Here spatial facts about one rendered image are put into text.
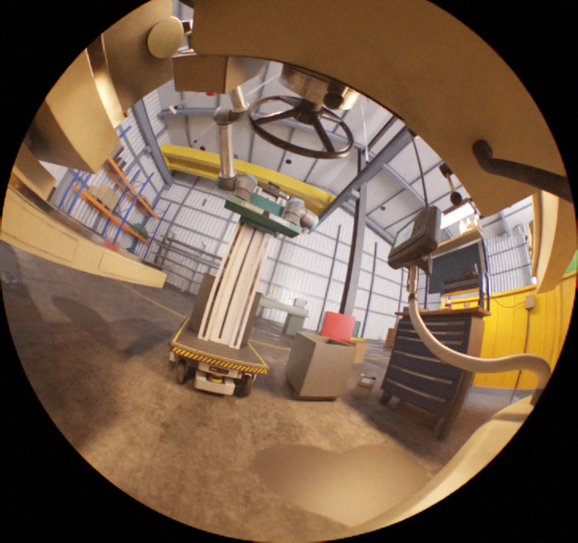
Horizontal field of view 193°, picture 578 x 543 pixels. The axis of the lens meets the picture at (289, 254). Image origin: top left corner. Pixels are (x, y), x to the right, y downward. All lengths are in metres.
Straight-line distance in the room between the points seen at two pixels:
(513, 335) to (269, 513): 2.44
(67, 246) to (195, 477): 0.87
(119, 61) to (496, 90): 0.70
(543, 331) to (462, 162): 2.31
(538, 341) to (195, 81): 2.90
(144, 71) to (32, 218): 0.46
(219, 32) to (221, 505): 1.13
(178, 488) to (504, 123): 1.19
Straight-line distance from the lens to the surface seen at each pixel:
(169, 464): 0.87
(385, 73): 0.31
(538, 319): 2.56
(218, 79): 0.44
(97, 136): 0.46
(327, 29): 0.31
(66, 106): 0.43
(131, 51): 0.58
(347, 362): 1.61
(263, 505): 0.84
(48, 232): 0.64
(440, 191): 11.00
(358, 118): 8.76
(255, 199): 1.56
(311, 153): 0.47
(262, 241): 1.48
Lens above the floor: 0.75
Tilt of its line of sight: 18 degrees up
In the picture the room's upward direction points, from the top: 16 degrees clockwise
